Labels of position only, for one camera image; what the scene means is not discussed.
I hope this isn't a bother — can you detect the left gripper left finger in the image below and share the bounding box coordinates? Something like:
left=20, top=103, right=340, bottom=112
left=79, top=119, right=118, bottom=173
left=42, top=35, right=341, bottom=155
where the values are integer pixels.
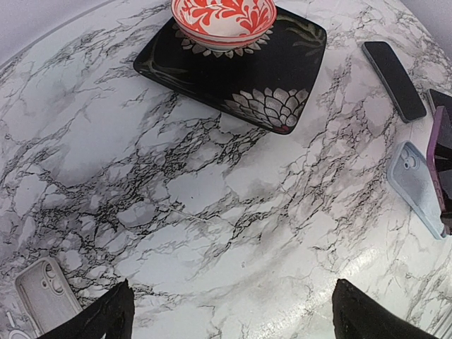
left=40, top=280, right=135, bottom=339

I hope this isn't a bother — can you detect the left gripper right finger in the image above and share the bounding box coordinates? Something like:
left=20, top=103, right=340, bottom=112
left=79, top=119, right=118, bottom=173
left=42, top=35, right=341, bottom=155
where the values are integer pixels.
left=332, top=279, right=433, bottom=339

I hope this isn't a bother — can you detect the grey translucent phone case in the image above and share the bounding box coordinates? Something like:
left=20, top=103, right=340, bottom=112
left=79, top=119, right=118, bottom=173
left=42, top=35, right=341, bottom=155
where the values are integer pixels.
left=15, top=257, right=83, bottom=335

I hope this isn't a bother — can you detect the clear magsafe phone case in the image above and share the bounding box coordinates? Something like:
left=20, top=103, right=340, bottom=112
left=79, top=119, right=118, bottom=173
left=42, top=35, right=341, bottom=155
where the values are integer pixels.
left=1, top=308, right=38, bottom=338

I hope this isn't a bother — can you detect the black smartphone teal edge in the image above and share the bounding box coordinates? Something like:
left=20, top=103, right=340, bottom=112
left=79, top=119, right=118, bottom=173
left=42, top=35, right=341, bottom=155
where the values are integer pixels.
left=362, top=41, right=427, bottom=123

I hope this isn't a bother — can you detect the black square floral plate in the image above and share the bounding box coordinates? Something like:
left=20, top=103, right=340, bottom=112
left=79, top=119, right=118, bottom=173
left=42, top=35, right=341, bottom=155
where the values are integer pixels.
left=133, top=8, right=327, bottom=135

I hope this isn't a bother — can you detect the red white patterned bowl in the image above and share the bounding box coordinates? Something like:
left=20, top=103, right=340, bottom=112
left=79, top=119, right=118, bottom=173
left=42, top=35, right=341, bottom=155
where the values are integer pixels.
left=171, top=0, right=278, bottom=52

